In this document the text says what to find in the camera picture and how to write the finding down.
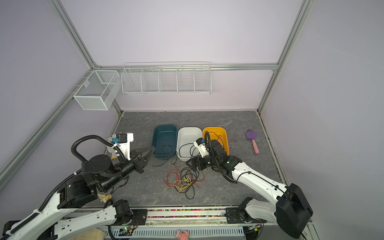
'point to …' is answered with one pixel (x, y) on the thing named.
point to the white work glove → (111, 150)
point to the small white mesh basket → (99, 90)
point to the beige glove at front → (93, 234)
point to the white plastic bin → (186, 149)
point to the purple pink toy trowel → (252, 134)
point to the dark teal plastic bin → (164, 140)
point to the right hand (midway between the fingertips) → (192, 161)
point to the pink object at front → (182, 236)
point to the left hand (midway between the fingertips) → (155, 152)
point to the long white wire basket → (166, 78)
